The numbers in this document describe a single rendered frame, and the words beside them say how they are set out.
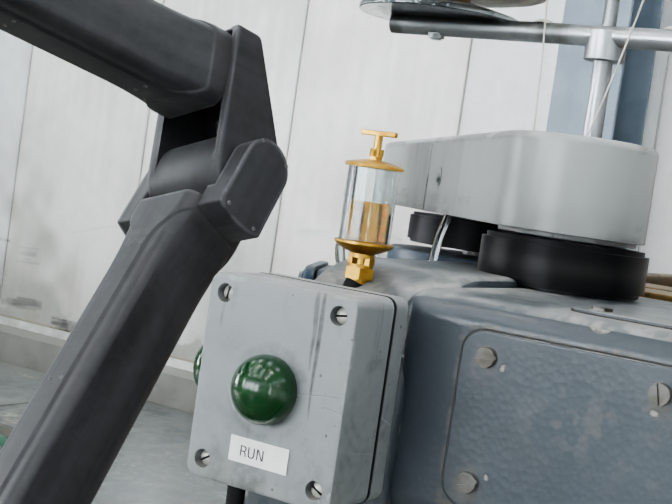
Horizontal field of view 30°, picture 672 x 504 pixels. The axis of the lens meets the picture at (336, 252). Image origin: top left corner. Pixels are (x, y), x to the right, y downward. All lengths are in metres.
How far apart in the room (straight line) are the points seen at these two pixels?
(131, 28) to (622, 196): 0.34
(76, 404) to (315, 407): 0.27
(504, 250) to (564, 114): 4.97
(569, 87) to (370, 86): 1.35
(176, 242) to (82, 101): 6.96
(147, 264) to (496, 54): 5.53
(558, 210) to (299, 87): 6.19
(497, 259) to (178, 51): 0.29
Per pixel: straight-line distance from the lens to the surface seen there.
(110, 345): 0.78
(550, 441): 0.53
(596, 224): 0.65
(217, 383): 0.55
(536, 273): 0.65
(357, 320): 0.51
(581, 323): 0.53
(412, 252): 1.02
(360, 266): 0.60
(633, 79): 5.96
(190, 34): 0.86
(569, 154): 0.65
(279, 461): 0.53
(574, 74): 5.63
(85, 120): 7.74
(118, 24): 0.82
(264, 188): 0.84
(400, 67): 6.52
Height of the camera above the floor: 1.37
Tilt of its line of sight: 3 degrees down
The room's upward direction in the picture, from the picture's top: 8 degrees clockwise
